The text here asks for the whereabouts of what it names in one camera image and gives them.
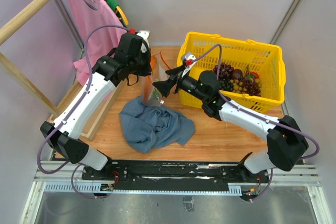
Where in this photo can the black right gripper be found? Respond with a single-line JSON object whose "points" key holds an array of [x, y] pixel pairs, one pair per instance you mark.
{"points": [[165, 86]]}

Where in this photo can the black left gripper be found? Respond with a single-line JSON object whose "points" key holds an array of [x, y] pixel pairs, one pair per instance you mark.
{"points": [[147, 69]]}

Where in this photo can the toy watermelon slice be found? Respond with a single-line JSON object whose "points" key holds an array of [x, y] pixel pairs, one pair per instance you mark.
{"points": [[155, 94]]}

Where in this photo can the clear zip bag orange seal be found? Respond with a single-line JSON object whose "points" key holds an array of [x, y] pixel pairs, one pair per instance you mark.
{"points": [[162, 66]]}

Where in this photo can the dark red grape bunch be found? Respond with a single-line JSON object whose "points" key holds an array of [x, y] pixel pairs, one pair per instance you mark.
{"points": [[223, 71]]}

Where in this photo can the dark purple grape bunch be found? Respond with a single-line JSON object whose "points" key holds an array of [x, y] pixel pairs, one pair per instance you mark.
{"points": [[252, 87]]}

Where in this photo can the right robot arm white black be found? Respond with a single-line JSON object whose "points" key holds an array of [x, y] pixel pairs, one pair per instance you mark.
{"points": [[285, 144]]}

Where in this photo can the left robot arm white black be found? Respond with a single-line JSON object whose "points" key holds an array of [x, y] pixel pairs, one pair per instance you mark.
{"points": [[63, 134]]}

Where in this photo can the pink t-shirt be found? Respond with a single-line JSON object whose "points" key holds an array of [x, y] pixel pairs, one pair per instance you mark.
{"points": [[100, 27]]}

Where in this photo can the blue crumpled cloth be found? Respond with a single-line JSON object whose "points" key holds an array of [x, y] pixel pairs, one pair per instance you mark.
{"points": [[152, 127]]}

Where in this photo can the dark purple plum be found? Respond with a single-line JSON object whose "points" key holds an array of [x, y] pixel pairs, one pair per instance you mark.
{"points": [[237, 74]]}

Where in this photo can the colourful small toy fruit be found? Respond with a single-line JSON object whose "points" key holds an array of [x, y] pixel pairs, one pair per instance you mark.
{"points": [[252, 75]]}

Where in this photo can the wooden clothes rack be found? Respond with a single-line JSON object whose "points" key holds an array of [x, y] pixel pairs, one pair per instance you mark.
{"points": [[44, 50]]}

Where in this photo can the yellow plastic basket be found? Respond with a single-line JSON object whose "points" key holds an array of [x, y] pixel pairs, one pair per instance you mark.
{"points": [[260, 58]]}

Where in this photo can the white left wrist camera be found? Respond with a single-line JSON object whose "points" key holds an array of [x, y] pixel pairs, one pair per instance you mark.
{"points": [[144, 34]]}

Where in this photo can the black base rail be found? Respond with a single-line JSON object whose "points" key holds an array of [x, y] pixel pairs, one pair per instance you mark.
{"points": [[174, 176]]}

